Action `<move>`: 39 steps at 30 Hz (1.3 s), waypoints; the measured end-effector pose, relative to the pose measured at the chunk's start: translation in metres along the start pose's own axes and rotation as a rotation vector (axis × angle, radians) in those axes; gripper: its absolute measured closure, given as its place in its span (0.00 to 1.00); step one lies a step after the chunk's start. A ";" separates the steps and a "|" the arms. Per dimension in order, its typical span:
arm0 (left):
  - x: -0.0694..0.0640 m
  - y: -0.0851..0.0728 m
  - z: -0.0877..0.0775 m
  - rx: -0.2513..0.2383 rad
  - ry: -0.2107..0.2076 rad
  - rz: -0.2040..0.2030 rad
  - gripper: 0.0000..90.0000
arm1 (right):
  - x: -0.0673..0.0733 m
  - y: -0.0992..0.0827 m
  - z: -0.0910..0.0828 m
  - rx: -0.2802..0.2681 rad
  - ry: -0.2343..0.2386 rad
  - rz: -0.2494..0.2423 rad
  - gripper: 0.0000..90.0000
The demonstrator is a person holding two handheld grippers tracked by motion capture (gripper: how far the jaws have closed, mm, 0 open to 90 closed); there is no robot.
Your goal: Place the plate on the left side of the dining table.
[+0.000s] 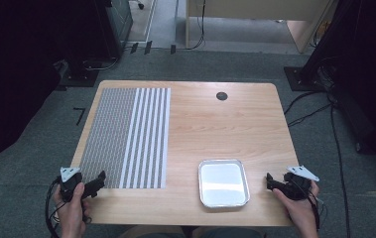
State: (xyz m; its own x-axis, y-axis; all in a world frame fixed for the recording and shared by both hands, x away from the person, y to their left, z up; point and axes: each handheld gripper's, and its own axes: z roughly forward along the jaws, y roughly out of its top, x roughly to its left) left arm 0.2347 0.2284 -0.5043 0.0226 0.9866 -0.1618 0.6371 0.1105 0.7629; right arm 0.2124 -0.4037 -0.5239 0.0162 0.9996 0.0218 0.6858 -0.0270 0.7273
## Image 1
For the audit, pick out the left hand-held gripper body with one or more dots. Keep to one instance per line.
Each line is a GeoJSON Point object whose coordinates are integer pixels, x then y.
{"type": "Point", "coordinates": [70, 182]}

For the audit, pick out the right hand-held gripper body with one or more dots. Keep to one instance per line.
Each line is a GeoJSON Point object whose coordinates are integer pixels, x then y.
{"type": "Point", "coordinates": [296, 186]}

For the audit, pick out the person's right hand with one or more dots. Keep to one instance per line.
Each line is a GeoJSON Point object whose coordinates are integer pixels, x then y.
{"type": "Point", "coordinates": [299, 210]}

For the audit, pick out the person's left hand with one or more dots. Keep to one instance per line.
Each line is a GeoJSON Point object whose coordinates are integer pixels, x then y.
{"type": "Point", "coordinates": [71, 211]}

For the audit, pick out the grey striped placemat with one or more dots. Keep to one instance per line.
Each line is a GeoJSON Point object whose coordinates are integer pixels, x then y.
{"type": "Point", "coordinates": [126, 139]}

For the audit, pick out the silver metal tray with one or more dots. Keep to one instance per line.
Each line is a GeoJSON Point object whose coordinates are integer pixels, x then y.
{"type": "Point", "coordinates": [223, 183]}

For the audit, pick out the dark equipment cabinet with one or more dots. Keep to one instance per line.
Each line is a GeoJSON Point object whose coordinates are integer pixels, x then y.
{"type": "Point", "coordinates": [114, 23]}

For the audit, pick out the light wooden desk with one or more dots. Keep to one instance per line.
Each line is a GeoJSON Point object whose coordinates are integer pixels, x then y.
{"type": "Point", "coordinates": [258, 8]}

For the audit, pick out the black stand base plate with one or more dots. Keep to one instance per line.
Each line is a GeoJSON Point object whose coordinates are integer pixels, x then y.
{"type": "Point", "coordinates": [78, 77]}
{"type": "Point", "coordinates": [294, 78]}

